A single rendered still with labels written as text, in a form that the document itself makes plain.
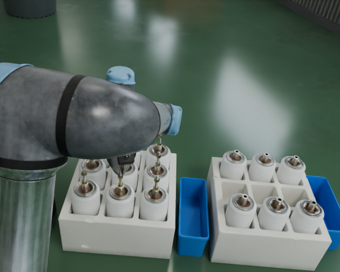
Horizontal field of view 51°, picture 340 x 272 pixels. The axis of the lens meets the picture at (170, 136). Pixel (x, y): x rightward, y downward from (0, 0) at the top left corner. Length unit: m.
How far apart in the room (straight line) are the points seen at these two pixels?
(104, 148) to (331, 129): 1.93
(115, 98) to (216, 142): 1.45
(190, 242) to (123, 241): 0.24
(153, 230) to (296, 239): 0.49
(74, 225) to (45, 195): 0.72
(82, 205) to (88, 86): 0.80
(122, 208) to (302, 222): 0.61
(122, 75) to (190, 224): 0.75
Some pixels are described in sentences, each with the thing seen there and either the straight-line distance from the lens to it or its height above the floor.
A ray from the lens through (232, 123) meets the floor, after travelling 2.07.
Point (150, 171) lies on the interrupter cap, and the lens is 1.30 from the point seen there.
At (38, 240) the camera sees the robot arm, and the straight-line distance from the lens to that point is 0.59.
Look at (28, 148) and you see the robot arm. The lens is 0.50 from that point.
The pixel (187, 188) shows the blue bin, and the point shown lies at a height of 0.06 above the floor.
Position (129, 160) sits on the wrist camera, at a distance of 1.02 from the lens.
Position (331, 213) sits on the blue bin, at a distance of 1.66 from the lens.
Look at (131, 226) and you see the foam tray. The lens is 1.24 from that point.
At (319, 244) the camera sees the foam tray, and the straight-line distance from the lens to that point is 1.38.
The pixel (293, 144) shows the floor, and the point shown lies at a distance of 2.05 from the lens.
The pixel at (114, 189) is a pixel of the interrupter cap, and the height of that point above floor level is 0.25.
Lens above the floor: 1.15
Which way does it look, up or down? 37 degrees down
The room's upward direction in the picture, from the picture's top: 7 degrees clockwise
